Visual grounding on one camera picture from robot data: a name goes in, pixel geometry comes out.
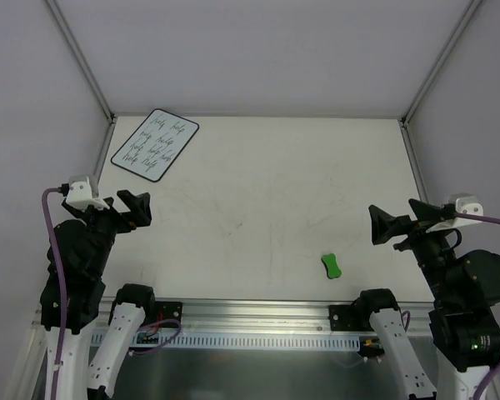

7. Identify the white slotted cable duct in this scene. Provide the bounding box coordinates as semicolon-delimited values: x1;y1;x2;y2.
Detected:
90;331;362;351

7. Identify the right aluminium frame post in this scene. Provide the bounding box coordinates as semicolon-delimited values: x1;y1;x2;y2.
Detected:
398;0;483;202

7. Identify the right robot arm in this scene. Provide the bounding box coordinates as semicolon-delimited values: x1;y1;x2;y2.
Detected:
350;196;500;399

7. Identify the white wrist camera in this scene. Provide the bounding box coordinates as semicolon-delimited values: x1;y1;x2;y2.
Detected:
65;175;109;212
427;193;483;233

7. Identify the aluminium frame post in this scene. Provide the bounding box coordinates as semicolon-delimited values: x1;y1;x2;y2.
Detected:
42;0;116;178
398;0;483;202

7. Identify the left aluminium frame post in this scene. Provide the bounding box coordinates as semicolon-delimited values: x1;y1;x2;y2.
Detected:
42;0;116;178

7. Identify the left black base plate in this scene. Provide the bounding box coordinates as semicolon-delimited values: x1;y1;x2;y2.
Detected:
154;300;183;331

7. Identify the small black-framed whiteboard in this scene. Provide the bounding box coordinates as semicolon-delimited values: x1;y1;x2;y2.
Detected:
111;108;200;183

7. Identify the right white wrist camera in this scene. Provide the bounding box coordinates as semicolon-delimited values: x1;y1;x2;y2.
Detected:
427;193;483;233

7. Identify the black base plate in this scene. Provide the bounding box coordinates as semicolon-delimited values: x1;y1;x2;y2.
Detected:
154;300;183;331
327;304;363;332

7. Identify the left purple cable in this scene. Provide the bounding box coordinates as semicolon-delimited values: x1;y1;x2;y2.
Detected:
39;186;72;400

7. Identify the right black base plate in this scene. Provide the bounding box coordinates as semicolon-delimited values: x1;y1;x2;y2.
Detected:
327;304;363;332

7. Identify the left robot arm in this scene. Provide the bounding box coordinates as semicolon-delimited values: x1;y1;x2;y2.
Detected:
40;184;157;399

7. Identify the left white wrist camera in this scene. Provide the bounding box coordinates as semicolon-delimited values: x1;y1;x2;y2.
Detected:
65;175;109;212

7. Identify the green whiteboard eraser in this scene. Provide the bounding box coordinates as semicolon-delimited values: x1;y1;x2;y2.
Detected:
321;253;343;279

